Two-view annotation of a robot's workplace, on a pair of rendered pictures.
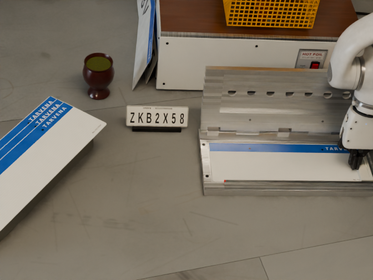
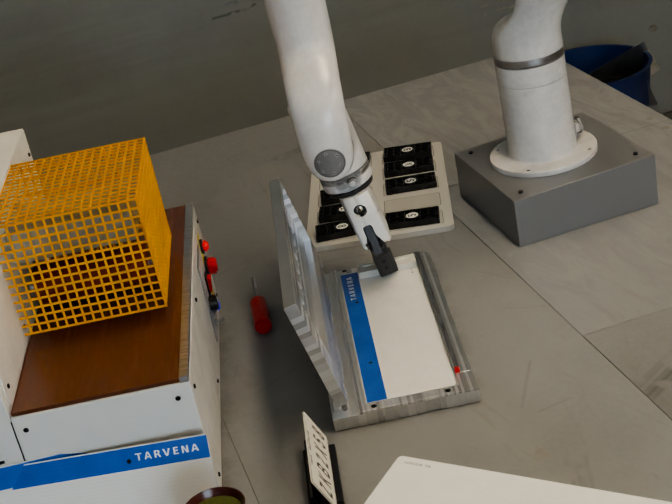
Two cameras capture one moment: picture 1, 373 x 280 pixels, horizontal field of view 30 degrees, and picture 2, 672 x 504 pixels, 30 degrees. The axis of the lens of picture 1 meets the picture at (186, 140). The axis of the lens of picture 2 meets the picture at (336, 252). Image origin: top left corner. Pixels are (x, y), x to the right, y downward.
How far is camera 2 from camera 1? 1.76 m
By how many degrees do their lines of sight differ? 66
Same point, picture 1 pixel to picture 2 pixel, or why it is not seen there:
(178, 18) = (134, 368)
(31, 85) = not seen: outside the picture
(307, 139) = (336, 316)
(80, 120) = (400, 488)
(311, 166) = (396, 306)
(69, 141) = (462, 488)
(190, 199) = (494, 412)
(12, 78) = not seen: outside the picture
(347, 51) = (339, 103)
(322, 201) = (454, 301)
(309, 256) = (563, 298)
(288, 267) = (590, 311)
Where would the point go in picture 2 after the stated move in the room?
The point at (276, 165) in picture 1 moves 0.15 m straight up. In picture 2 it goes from (401, 334) to (385, 247)
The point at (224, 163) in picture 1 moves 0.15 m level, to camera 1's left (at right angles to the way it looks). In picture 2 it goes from (412, 380) to (412, 442)
